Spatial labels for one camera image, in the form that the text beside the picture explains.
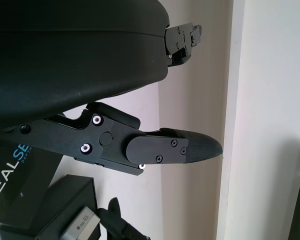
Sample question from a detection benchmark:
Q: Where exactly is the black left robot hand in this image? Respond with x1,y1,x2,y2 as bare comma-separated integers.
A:
0,0,225,177

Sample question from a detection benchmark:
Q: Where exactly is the black RealSense box lid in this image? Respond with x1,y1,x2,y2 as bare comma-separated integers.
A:
0,134,64,224

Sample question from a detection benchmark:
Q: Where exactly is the small silver depth camera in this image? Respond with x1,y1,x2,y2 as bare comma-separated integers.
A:
61,205,101,240

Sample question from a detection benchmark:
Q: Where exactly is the black camera box base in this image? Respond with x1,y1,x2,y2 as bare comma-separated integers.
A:
0,174,102,240

